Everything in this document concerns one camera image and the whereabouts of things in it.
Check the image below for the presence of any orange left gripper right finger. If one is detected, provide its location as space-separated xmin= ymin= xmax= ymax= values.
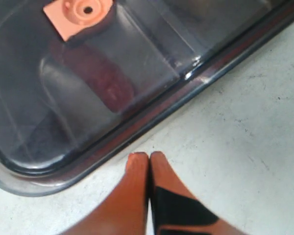
xmin=149 ymin=151 xmax=245 ymax=235

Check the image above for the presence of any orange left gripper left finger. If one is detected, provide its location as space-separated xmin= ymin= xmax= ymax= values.
xmin=62 ymin=152 xmax=149 ymax=235

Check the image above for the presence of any dark transparent lunch box lid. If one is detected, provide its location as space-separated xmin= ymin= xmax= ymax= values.
xmin=0 ymin=0 xmax=294 ymax=187

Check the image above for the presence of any red toy sausage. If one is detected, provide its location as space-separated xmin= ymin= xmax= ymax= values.
xmin=49 ymin=40 xmax=135 ymax=113

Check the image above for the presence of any stainless steel lunch box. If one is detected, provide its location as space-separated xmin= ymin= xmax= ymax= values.
xmin=0 ymin=0 xmax=294 ymax=198

